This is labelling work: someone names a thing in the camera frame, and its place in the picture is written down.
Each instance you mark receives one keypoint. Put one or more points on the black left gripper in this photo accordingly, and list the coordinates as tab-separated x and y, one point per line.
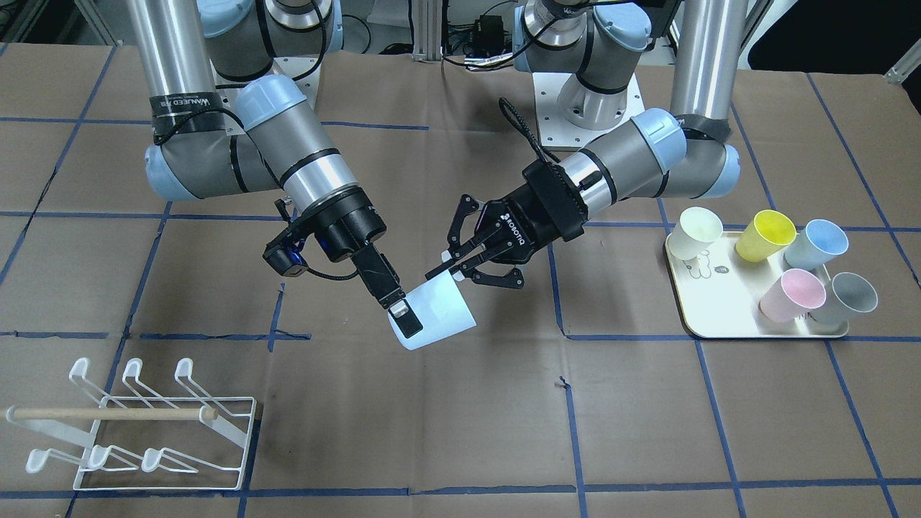
527	216

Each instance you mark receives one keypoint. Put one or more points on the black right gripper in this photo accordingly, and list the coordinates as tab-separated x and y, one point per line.
350	229

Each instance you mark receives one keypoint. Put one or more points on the light blue plastic cup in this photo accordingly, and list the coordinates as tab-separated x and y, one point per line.
441	309

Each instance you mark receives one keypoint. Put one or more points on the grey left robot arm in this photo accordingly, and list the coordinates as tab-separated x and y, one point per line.
679	152

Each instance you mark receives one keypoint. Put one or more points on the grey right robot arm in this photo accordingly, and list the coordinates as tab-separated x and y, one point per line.
229	117

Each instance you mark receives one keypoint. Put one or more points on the pale green plastic cup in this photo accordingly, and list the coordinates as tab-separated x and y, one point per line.
696	229

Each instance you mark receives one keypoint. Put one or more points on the yellow plastic cup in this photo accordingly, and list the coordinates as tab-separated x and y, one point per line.
768	232

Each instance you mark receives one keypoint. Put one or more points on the pink plastic cup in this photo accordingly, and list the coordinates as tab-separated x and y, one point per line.
795	293

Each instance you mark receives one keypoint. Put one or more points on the grey plastic cup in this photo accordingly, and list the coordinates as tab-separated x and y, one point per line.
847	295

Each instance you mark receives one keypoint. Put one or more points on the cream plastic tray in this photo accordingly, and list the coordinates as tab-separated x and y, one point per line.
718	295

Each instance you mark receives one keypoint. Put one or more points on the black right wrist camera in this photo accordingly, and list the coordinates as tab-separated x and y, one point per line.
283	253

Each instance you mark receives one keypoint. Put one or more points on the aluminium frame post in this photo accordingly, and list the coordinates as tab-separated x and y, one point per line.
428	28

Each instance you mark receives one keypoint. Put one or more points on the white wire cup rack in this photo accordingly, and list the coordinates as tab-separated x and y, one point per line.
145	441

